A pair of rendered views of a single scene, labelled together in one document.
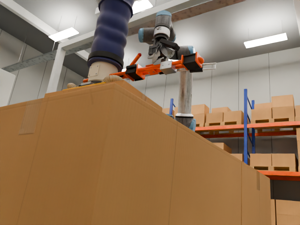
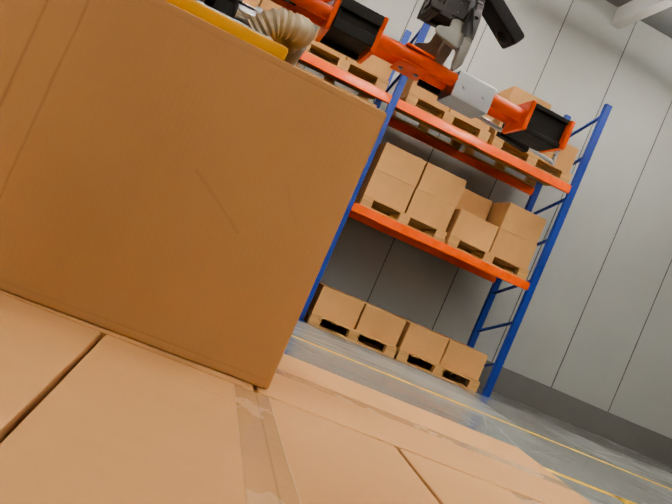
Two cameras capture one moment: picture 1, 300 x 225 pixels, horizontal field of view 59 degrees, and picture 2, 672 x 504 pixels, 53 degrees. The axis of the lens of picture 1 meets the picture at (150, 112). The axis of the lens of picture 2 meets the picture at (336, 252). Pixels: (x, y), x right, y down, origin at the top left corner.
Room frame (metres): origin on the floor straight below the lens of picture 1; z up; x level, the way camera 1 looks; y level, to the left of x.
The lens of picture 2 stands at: (0.59, 0.78, 0.72)
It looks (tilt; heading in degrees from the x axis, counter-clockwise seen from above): 2 degrees up; 313
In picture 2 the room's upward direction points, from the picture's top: 23 degrees clockwise
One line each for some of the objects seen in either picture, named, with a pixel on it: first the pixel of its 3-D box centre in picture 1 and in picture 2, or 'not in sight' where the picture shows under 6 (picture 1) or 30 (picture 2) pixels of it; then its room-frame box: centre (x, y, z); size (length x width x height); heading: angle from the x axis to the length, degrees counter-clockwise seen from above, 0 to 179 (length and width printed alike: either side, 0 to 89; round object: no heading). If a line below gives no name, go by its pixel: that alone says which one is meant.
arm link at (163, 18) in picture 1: (163, 22); not in sight; (1.30, -0.01, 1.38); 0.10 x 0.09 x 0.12; 161
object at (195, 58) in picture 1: (191, 61); (537, 127); (1.18, -0.18, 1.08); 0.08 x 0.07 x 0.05; 56
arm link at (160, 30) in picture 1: (161, 34); not in sight; (1.30, -0.01, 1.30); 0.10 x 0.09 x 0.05; 145
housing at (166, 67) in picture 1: (168, 67); (466, 95); (1.26, -0.07, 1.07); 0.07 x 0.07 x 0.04; 56
